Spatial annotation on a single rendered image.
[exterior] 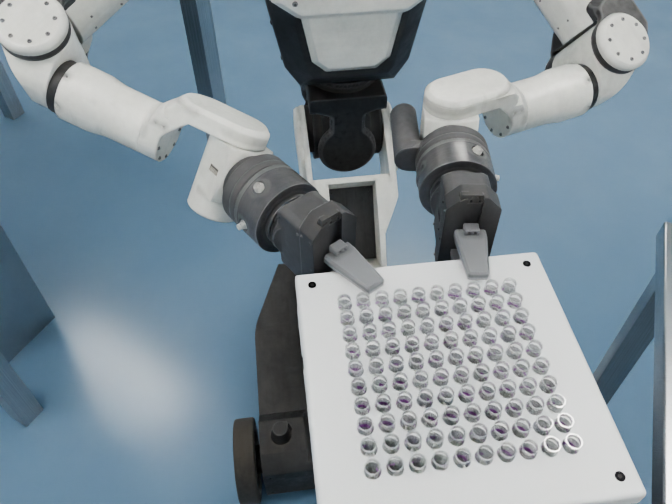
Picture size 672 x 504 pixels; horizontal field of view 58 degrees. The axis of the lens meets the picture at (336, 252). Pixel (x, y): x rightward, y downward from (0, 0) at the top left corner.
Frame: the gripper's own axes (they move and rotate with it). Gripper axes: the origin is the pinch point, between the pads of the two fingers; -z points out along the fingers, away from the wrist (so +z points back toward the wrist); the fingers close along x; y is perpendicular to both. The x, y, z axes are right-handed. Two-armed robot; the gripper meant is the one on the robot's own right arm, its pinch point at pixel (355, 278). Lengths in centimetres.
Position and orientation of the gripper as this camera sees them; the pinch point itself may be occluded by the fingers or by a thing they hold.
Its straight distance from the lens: 60.1
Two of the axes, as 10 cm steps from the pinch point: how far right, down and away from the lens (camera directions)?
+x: 0.0, 6.8, 7.3
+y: -7.7, 4.6, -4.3
